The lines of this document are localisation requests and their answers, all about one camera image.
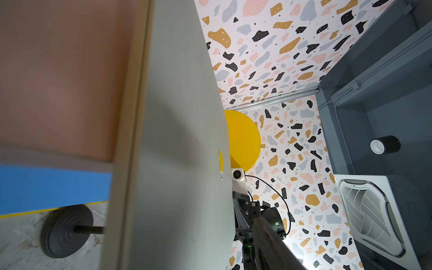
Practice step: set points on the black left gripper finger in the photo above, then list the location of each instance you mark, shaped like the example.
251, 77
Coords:
274, 254

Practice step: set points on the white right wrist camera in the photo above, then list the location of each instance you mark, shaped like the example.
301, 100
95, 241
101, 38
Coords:
239, 181

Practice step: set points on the silver laptop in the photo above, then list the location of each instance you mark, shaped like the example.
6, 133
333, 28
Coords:
170, 206

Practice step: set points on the ceiling air conditioner vent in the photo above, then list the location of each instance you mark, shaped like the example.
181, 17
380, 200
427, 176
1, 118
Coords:
390, 221

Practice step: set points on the sprinkle kaleidoscope on black stand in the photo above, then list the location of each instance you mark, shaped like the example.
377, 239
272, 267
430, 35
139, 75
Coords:
66, 230

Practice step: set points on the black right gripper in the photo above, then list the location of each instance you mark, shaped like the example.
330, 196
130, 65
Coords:
248, 221

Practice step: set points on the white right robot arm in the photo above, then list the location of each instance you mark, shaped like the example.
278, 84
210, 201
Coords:
275, 221

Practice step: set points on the black cylindrical ceiling spotlight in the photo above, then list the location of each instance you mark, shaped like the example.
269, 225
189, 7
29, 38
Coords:
385, 145

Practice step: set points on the yellow pink blue wooden shelf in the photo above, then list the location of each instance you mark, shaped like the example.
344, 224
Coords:
63, 68

